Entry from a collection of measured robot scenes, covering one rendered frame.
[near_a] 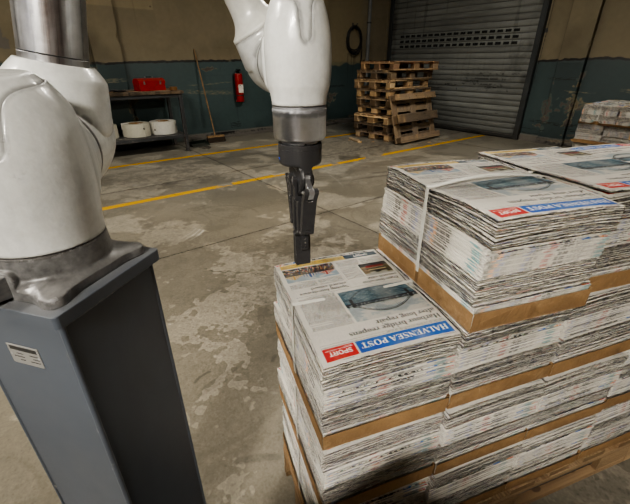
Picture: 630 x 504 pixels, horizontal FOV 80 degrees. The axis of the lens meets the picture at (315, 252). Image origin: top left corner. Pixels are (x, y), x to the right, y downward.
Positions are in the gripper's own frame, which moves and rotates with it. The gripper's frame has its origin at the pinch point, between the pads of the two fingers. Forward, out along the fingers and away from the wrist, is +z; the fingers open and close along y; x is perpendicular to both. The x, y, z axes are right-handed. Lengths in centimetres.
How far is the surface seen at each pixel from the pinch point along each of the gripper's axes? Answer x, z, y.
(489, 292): -28.7, 4.5, -20.2
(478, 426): -37, 45, -19
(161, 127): 45, 58, 588
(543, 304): -42.0, 9.5, -21.3
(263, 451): 8, 96, 28
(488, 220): -26.6, -9.0, -18.4
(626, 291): -72, 15, -18
